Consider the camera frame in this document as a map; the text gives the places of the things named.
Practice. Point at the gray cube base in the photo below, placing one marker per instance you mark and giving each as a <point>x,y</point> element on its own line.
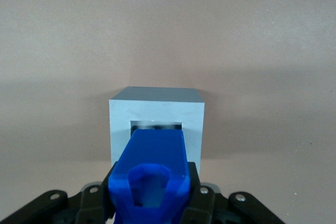
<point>157,111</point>

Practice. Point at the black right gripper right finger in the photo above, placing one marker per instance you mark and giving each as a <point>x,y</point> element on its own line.
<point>207,203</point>

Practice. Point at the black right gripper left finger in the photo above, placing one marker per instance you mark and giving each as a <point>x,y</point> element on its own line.
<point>86,203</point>

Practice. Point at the blue plastic part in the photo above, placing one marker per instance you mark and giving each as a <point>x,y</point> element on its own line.
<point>155,155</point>

